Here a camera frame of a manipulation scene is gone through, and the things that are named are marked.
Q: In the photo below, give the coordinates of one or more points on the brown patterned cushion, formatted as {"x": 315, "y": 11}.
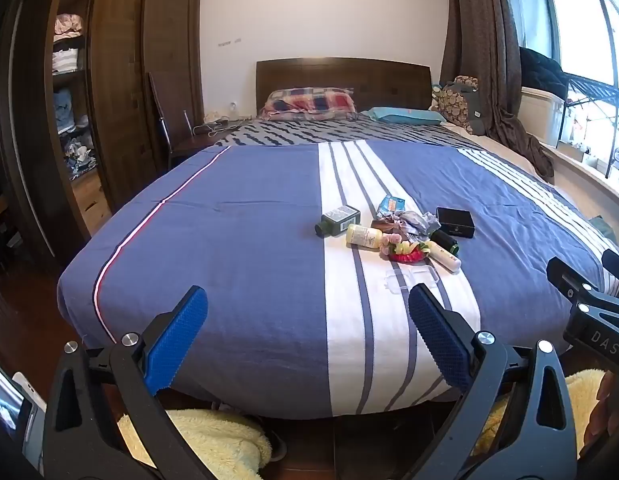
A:
{"x": 452, "y": 102}

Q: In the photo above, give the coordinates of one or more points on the teal pillow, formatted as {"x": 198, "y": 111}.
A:
{"x": 404, "y": 116}

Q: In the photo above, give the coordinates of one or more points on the white tube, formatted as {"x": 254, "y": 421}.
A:
{"x": 444, "y": 256}

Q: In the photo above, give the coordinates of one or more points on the light blue folded clothes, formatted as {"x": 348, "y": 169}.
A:
{"x": 67, "y": 110}

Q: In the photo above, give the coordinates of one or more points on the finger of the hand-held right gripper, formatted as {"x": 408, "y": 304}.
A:
{"x": 617, "y": 262}
{"x": 564, "y": 275}

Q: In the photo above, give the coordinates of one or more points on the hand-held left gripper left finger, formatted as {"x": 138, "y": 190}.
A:
{"x": 177, "y": 340}

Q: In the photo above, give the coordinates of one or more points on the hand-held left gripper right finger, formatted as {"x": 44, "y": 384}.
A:
{"x": 439, "y": 340}

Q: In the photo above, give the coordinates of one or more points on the green cloth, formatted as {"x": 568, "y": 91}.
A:
{"x": 603, "y": 227}

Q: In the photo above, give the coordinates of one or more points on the blue snack packet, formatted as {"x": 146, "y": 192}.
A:
{"x": 392, "y": 204}

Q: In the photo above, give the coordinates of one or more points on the black box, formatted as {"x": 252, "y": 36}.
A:
{"x": 454, "y": 222}

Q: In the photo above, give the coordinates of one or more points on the dark green square bottle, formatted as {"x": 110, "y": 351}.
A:
{"x": 339, "y": 217}

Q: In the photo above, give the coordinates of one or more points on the clear plastic case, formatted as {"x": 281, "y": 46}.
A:
{"x": 409, "y": 277}

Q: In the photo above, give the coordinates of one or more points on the yellow fluffy rug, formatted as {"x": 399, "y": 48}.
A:
{"x": 214, "y": 442}

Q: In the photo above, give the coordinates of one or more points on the brown curtain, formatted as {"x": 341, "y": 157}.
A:
{"x": 484, "y": 35}

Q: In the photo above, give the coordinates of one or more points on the pile of mixed clothes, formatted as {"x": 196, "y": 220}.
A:
{"x": 79, "y": 157}

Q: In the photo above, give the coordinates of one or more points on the plaid pillow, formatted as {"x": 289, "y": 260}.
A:
{"x": 309, "y": 102}

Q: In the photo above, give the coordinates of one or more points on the white phone with screen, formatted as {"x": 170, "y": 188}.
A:
{"x": 7, "y": 405}

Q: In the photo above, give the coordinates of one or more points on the grey zigzag bed sheet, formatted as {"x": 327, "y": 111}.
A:
{"x": 314, "y": 132}

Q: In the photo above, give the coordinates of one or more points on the white storage box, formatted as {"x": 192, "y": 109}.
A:
{"x": 539, "y": 115}

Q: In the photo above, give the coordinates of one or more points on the pink folded clothes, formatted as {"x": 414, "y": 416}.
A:
{"x": 68, "y": 24}

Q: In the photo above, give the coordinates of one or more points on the dark wooden wardrobe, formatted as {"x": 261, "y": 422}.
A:
{"x": 119, "y": 85}

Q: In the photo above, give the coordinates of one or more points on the striped folded clothes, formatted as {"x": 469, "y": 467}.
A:
{"x": 64, "y": 62}

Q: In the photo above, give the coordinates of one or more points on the wooden bed headboard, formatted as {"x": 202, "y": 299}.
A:
{"x": 339, "y": 75}

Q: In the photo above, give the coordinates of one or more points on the blue striped blanket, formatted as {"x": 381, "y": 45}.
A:
{"x": 239, "y": 235}

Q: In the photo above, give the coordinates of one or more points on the black jacket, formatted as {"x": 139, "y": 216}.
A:
{"x": 539, "y": 72}

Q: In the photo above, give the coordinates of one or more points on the dark chair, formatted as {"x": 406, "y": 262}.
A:
{"x": 157, "y": 105}

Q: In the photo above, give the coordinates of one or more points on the pale yellow bottle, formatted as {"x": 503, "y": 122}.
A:
{"x": 364, "y": 236}

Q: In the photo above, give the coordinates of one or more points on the small dark green bottle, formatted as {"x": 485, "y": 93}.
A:
{"x": 445, "y": 241}

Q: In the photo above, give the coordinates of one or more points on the black folding rack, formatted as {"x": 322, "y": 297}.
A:
{"x": 594, "y": 87}

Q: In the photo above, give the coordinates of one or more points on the red floral ornament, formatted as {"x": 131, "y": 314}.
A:
{"x": 407, "y": 255}

